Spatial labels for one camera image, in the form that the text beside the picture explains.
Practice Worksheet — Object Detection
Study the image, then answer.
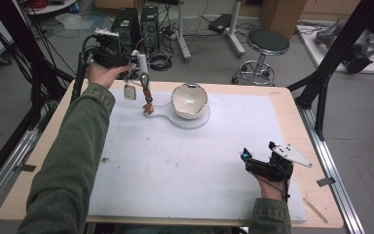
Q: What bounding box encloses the white stand with pole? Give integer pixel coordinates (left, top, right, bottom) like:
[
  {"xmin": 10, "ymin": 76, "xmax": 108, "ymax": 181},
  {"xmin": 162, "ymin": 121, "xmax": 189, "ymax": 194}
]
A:
[{"xmin": 137, "ymin": 53, "xmax": 211, "ymax": 131}]

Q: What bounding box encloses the person's left hand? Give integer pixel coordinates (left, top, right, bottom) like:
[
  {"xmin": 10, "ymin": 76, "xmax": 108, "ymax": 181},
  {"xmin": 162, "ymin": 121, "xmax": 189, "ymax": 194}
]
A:
[{"xmin": 86, "ymin": 60, "xmax": 131, "ymax": 90}]

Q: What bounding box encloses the black flat box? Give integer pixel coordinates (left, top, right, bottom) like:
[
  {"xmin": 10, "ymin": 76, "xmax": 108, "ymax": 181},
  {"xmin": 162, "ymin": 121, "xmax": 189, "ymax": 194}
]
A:
[{"xmin": 207, "ymin": 13, "xmax": 234, "ymax": 35}]

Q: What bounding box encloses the white round table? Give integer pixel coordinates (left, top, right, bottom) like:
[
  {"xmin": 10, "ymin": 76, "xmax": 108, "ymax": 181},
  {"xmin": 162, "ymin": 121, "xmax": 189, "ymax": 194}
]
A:
[{"xmin": 21, "ymin": 0, "xmax": 80, "ymax": 17}]

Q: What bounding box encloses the black metal frame post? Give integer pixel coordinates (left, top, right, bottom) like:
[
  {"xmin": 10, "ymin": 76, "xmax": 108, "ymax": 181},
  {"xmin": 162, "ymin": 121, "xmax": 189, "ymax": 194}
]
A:
[
  {"xmin": 0, "ymin": 0, "xmax": 76, "ymax": 131},
  {"xmin": 286, "ymin": 0, "xmax": 374, "ymax": 141}
]

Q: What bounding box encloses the cream shell-shaped bowl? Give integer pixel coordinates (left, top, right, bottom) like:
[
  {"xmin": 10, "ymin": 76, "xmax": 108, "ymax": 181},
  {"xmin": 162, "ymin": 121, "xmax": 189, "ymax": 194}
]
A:
[{"xmin": 170, "ymin": 83, "xmax": 209, "ymax": 120}]

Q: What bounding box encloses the aluminium rail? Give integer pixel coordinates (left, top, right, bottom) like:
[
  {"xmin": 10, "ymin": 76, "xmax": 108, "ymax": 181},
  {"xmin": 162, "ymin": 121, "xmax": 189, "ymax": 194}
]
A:
[
  {"xmin": 0, "ymin": 128, "xmax": 42, "ymax": 223},
  {"xmin": 296, "ymin": 105, "xmax": 366, "ymax": 234}
]

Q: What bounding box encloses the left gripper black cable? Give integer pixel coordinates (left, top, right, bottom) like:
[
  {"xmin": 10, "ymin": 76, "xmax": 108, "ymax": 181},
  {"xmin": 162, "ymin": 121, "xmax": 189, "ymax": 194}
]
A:
[{"xmin": 70, "ymin": 33, "xmax": 98, "ymax": 102}]

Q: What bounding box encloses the white board with grey devices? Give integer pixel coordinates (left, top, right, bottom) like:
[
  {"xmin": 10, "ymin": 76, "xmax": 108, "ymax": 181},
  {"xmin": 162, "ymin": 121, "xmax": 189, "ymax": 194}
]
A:
[{"xmin": 296, "ymin": 19, "xmax": 374, "ymax": 75}]

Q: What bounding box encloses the white table leg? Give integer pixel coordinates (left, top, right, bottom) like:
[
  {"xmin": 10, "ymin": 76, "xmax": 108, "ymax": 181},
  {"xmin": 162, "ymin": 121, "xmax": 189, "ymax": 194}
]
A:
[
  {"xmin": 174, "ymin": 0, "xmax": 193, "ymax": 63},
  {"xmin": 225, "ymin": 0, "xmax": 246, "ymax": 59}
]

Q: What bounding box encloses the clear plastic sheet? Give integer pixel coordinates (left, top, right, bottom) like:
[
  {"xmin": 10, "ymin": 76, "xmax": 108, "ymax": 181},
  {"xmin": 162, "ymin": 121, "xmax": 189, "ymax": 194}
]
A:
[{"xmin": 55, "ymin": 13, "xmax": 95, "ymax": 32}]

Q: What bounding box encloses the black round stool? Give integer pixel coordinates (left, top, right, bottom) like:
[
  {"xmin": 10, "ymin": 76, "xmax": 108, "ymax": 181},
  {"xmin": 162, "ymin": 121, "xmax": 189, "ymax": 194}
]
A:
[{"xmin": 231, "ymin": 28, "xmax": 291, "ymax": 88}]

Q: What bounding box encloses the thin wooden stick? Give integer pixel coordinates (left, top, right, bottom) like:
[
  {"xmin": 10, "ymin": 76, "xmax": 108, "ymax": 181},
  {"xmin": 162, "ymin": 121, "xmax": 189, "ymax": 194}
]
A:
[{"xmin": 303, "ymin": 197, "xmax": 329, "ymax": 225}]

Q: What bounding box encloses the black computer tower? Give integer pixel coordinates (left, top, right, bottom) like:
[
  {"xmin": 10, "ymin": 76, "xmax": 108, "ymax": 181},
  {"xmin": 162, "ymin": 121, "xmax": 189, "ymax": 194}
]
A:
[
  {"xmin": 140, "ymin": 6, "xmax": 161, "ymax": 54},
  {"xmin": 111, "ymin": 7, "xmax": 142, "ymax": 61}
]

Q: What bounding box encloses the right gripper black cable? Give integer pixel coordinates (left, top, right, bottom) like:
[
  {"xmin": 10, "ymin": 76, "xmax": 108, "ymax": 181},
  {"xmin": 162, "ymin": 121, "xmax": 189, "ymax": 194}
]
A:
[{"xmin": 252, "ymin": 171, "xmax": 292, "ymax": 203}]

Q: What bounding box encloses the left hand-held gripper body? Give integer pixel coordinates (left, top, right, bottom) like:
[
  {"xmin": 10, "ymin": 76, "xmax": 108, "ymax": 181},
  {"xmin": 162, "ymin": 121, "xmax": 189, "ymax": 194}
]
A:
[{"xmin": 83, "ymin": 27, "xmax": 133, "ymax": 69}]

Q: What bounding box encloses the white foam mat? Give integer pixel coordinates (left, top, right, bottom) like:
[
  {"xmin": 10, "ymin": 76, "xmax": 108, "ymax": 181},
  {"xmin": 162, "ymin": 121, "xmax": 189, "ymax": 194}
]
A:
[{"xmin": 87, "ymin": 88, "xmax": 308, "ymax": 222}]

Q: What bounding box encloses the cardboard box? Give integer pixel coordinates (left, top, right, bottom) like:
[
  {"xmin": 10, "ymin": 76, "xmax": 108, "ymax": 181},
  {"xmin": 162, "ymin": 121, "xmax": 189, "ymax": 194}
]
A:
[{"xmin": 258, "ymin": 0, "xmax": 308, "ymax": 41}]

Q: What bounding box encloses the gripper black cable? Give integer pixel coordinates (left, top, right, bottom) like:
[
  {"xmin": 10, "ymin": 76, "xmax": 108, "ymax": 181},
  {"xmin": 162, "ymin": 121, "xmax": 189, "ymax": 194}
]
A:
[
  {"xmin": 252, "ymin": 171, "xmax": 292, "ymax": 203},
  {"xmin": 70, "ymin": 33, "xmax": 98, "ymax": 102}
]

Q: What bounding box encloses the coiled black cable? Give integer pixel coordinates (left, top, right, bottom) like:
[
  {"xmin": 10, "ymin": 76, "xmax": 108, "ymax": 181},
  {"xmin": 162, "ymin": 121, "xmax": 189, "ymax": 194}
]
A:
[{"xmin": 146, "ymin": 51, "xmax": 173, "ymax": 72}]

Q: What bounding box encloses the person's right hand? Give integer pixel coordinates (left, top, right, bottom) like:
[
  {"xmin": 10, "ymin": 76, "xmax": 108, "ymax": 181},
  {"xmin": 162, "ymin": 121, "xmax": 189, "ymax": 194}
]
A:
[{"xmin": 255, "ymin": 175, "xmax": 290, "ymax": 202}]

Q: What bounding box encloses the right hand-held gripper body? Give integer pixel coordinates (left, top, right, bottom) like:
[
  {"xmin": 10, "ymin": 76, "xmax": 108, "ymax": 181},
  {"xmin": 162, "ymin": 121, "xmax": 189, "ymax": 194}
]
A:
[{"xmin": 244, "ymin": 143, "xmax": 314, "ymax": 183}]

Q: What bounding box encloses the green loop keychain with brown charm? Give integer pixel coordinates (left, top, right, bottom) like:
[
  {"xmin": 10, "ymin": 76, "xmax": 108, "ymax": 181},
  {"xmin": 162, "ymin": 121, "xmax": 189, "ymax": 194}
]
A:
[{"xmin": 138, "ymin": 71, "xmax": 156, "ymax": 116}]

